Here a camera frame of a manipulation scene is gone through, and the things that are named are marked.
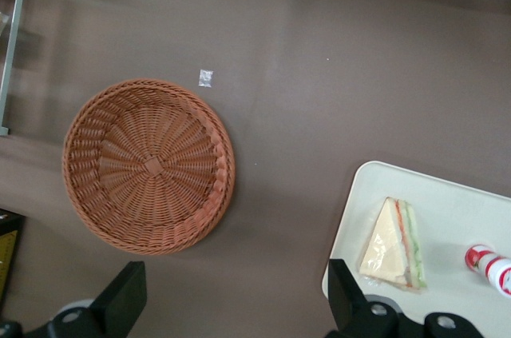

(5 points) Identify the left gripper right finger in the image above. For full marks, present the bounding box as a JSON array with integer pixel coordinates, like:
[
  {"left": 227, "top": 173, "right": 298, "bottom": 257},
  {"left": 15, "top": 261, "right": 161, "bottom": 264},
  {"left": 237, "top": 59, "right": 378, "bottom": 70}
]
[{"left": 325, "top": 258, "right": 404, "bottom": 338}]

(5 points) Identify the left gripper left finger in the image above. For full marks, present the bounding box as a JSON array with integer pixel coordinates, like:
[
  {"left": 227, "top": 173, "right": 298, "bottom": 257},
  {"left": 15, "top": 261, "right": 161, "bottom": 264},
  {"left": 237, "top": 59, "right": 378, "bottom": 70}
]
[{"left": 50, "top": 260, "right": 148, "bottom": 338}]

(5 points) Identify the triangle sandwich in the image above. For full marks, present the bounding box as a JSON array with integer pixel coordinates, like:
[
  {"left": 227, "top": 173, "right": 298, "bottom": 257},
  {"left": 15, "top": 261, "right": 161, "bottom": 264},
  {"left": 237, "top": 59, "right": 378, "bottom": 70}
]
[{"left": 358, "top": 196, "right": 428, "bottom": 294}]

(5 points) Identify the beige plastic tray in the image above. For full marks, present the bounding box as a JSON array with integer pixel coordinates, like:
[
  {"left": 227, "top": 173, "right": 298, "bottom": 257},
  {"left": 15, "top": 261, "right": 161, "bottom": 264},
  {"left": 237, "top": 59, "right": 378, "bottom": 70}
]
[{"left": 321, "top": 160, "right": 511, "bottom": 338}]

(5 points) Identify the brown wicker basket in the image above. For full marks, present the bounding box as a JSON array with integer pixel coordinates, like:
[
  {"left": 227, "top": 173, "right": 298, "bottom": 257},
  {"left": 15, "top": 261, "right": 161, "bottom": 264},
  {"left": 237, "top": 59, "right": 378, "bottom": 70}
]
[{"left": 61, "top": 78, "right": 236, "bottom": 256}]

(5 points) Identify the yellow emergency stop box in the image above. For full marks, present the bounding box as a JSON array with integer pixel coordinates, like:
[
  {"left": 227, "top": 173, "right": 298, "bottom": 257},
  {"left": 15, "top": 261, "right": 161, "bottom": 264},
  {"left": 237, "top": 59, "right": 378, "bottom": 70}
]
[{"left": 0, "top": 229, "right": 19, "bottom": 299}]

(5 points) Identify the red white yogurt bottle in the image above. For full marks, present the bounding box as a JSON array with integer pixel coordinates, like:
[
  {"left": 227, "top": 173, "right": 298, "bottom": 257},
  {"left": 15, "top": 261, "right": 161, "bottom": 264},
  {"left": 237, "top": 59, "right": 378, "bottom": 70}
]
[{"left": 464, "top": 244, "right": 511, "bottom": 297}]

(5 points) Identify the brown table cloth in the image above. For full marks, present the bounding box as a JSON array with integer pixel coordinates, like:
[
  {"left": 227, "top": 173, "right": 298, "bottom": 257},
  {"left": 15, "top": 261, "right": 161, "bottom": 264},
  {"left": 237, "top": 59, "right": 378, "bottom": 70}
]
[{"left": 0, "top": 0, "right": 511, "bottom": 338}]

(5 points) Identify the grey wire rack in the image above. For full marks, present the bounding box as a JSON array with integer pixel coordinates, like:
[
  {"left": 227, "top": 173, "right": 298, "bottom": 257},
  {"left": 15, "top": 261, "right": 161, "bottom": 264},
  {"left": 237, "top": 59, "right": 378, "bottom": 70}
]
[{"left": 0, "top": 0, "right": 37, "bottom": 137}]

